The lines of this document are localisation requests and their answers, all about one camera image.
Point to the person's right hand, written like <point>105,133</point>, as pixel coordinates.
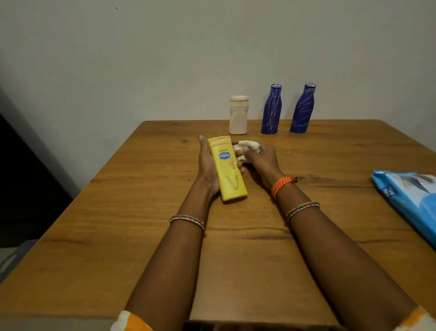
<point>264,163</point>

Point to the white bottle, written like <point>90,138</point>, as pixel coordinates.
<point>238,117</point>

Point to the yellow bottle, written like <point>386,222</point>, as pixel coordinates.
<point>230,177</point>

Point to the blue wet wipes pack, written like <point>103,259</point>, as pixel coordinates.
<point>412,201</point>

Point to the grey bin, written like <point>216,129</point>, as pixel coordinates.
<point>15,261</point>

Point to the orange thread wristband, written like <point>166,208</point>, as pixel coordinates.
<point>281,186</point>

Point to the person's left hand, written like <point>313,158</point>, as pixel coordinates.
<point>206,170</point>

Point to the person's left forearm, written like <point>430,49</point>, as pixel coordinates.
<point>170,272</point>

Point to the white wet wipe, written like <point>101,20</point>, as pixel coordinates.
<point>248,144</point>

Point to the blue scribbled bottle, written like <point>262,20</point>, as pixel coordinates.
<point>271,112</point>
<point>302,110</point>

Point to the person's right forearm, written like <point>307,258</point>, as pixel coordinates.
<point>340,266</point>

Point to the thin beaded bangle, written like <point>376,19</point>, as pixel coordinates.
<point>189,220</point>
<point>303,208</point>

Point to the wooden table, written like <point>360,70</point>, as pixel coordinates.
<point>102,221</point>

